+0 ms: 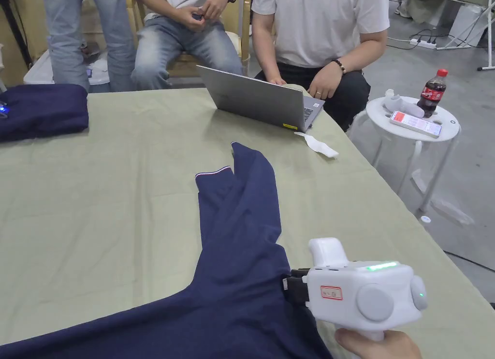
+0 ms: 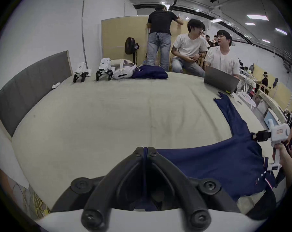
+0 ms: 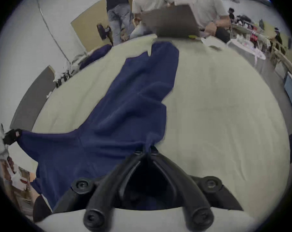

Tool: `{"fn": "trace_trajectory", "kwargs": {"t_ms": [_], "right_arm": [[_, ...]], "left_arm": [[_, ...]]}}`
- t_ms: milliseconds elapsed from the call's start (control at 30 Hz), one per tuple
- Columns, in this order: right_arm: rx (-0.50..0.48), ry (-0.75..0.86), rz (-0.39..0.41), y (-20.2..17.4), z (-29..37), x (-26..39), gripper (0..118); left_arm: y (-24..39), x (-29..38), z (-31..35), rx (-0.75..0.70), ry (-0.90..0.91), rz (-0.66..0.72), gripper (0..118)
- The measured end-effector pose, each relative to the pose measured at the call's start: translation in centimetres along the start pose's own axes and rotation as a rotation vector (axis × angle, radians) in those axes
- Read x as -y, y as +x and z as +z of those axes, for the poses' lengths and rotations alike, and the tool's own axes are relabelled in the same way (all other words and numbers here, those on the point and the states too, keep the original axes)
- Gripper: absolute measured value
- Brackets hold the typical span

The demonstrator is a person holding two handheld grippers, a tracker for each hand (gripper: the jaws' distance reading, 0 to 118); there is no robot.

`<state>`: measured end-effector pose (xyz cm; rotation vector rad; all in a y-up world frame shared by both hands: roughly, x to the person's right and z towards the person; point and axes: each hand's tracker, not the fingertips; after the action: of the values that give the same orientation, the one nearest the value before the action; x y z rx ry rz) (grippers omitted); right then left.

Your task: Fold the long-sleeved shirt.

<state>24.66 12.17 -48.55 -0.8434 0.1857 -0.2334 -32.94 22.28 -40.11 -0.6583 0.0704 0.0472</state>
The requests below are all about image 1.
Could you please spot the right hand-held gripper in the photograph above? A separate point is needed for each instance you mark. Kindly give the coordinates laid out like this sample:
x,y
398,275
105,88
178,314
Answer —
x,y
348,293

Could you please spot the dark blue shirt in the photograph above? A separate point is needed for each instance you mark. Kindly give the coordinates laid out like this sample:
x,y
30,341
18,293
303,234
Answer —
x,y
239,281

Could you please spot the person's right hand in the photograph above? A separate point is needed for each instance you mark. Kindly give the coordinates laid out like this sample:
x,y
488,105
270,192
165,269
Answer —
x,y
377,345

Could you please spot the crumpled white tissue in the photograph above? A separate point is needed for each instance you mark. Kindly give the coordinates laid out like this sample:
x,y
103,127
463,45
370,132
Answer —
x,y
319,145

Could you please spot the smartphone with lit screen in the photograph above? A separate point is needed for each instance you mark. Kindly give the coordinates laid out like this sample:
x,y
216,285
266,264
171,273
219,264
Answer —
x,y
415,124

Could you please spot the white hand controller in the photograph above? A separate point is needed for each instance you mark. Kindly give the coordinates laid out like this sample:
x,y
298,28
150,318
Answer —
x,y
400,103

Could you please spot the silver laptop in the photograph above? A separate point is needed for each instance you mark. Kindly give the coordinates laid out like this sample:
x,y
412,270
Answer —
x,y
263,102

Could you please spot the cola bottle with red label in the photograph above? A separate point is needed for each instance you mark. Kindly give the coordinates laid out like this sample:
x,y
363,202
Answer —
x,y
431,94

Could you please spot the bed with pale green sheet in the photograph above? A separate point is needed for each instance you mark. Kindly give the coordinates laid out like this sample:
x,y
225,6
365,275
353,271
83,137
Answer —
x,y
116,200

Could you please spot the white power strip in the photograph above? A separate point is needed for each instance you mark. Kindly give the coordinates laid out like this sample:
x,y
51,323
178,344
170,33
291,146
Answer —
x,y
423,43

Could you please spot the folded dark blue garment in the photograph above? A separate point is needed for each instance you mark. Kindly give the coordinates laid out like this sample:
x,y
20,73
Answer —
x,y
40,111

